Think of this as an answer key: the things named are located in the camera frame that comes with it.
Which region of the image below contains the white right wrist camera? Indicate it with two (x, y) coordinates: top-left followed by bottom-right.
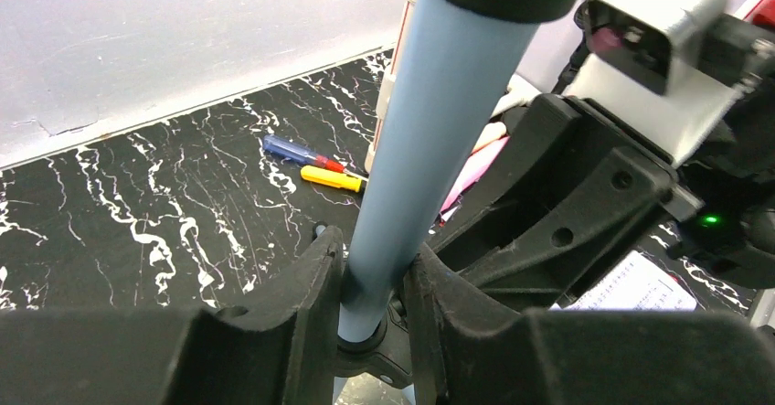
(564, 0), (736, 167)

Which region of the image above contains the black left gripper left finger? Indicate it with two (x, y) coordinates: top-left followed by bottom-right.
(1, 226), (343, 404)

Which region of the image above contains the pink toy microphone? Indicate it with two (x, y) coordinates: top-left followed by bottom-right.
(441, 136), (510, 212)

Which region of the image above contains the white PVC pipe frame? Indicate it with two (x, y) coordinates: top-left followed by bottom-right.
(365, 0), (417, 173)

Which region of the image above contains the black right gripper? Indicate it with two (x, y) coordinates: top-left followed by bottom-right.
(430, 94), (678, 312)

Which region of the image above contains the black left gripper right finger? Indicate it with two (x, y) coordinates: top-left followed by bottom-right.
(403, 247), (774, 404)

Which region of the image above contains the lavender sheet music page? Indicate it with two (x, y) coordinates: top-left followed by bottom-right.
(550, 251), (697, 311)

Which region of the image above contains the beige toy microphone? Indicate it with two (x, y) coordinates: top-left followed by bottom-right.
(472, 122), (507, 154)

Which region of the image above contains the light blue music stand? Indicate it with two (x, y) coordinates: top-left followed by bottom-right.
(329, 0), (598, 405)

